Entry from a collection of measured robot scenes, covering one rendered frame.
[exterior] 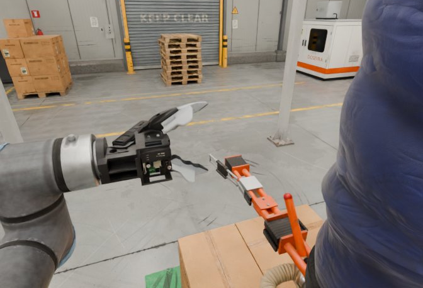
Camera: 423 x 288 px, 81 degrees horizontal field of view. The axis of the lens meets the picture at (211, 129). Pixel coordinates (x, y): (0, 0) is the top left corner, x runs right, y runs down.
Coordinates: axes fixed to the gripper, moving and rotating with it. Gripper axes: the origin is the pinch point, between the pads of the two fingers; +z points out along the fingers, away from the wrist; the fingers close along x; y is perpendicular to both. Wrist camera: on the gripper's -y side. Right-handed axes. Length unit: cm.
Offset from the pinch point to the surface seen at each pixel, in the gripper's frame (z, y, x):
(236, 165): 21.4, -31.2, -31.0
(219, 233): 29, -67, -108
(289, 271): 19.1, 9.1, -37.6
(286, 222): 23.7, -0.9, -31.6
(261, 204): 20.8, -10.0, -31.9
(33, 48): -213, -636, -49
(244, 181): 20.7, -22.2, -31.8
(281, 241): 18.4, 4.6, -31.4
